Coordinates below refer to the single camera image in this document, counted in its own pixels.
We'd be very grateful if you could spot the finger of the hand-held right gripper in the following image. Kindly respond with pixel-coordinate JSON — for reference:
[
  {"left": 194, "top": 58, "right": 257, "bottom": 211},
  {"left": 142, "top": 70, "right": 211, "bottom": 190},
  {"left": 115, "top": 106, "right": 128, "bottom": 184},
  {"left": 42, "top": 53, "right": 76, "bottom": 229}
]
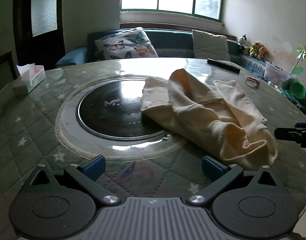
[{"left": 274, "top": 122, "right": 306, "bottom": 155}]

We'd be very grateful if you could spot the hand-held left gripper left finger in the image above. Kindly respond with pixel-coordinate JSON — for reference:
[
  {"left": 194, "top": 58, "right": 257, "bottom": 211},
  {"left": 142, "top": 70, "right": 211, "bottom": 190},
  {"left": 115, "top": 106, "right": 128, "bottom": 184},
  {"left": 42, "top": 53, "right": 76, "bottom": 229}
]
[{"left": 30, "top": 154, "right": 121, "bottom": 207}]

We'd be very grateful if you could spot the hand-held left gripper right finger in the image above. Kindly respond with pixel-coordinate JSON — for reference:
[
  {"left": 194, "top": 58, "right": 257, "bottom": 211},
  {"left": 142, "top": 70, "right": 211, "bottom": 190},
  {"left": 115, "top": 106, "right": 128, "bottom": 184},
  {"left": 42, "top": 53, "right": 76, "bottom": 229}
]
[{"left": 187, "top": 156, "right": 281, "bottom": 206}]

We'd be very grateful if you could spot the cream fabric garment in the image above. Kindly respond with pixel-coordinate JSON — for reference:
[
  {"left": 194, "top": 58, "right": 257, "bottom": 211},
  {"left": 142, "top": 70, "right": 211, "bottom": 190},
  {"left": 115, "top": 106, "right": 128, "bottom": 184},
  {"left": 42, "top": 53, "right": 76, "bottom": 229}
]
[{"left": 140, "top": 68, "right": 278, "bottom": 171}]

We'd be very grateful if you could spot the green plastic cup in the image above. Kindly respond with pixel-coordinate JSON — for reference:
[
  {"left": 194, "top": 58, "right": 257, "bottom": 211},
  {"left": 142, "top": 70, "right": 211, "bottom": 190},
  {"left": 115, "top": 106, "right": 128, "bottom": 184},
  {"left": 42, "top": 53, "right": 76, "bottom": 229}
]
[{"left": 290, "top": 81, "right": 306, "bottom": 100}]

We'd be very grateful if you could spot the round black induction cooktop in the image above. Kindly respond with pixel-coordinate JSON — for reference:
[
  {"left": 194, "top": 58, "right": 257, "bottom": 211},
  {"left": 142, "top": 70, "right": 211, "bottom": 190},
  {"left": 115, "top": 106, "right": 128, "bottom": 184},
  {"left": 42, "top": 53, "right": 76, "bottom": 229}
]
[{"left": 77, "top": 79, "right": 168, "bottom": 139}]

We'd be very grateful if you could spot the clear plastic container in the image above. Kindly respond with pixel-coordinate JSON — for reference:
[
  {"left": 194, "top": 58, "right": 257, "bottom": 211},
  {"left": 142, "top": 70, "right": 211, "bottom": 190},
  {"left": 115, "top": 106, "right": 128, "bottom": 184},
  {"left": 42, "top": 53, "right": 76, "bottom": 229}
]
[{"left": 264, "top": 61, "right": 290, "bottom": 85}]

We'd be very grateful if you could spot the colourful pinwheel toy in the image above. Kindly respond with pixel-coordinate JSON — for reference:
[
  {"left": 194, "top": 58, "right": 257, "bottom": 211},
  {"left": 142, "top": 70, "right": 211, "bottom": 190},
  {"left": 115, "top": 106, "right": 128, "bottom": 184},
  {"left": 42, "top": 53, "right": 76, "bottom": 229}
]
[{"left": 290, "top": 44, "right": 306, "bottom": 75}]

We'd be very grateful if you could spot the orange plush toy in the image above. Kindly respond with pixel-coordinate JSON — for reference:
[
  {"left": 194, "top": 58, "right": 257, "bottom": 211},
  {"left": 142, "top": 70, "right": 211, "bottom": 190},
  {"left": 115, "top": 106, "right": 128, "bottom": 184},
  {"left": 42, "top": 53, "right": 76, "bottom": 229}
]
[{"left": 248, "top": 41, "right": 267, "bottom": 60}]

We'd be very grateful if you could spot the black remote control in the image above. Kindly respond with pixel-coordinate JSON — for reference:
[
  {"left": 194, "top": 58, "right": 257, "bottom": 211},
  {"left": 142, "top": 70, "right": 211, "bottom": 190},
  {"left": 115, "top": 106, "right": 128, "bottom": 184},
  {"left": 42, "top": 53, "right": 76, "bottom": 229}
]
[{"left": 207, "top": 58, "right": 241, "bottom": 74}]

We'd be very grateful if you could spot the black white plush toy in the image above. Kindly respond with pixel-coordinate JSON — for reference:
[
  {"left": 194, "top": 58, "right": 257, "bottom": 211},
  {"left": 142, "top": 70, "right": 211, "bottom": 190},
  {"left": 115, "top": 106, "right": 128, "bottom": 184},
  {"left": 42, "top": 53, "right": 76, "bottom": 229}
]
[{"left": 236, "top": 34, "right": 249, "bottom": 51}]

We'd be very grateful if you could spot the tissue box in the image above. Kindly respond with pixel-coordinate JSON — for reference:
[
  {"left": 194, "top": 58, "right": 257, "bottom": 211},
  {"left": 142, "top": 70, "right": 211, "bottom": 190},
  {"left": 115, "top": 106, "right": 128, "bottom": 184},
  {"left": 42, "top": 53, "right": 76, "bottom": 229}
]
[{"left": 16, "top": 64, "right": 46, "bottom": 96}]

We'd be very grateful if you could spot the plain grey pillow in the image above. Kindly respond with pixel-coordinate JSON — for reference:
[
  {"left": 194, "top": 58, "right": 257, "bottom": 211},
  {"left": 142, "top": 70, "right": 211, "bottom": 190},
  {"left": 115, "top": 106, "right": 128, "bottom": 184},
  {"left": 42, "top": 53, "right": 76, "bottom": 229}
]
[{"left": 191, "top": 29, "right": 231, "bottom": 62}]

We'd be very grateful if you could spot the butterfly print pillow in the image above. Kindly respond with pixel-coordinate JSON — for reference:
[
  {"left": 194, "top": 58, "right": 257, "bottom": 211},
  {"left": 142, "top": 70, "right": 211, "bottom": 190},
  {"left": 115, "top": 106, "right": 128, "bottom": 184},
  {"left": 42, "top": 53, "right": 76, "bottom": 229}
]
[{"left": 94, "top": 27, "right": 159, "bottom": 61}]

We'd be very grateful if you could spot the dark wooden glass door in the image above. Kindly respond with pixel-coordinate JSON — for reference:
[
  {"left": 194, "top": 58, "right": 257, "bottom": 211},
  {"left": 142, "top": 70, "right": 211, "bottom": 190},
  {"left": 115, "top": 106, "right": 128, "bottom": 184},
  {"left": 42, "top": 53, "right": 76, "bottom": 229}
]
[{"left": 14, "top": 0, "right": 66, "bottom": 69}]

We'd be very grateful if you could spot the teal sofa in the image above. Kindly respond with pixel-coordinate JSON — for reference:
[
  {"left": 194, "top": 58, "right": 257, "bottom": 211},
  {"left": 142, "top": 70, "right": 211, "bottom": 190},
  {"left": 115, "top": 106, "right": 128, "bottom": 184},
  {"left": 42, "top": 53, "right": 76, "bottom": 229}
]
[{"left": 55, "top": 27, "right": 268, "bottom": 68}]

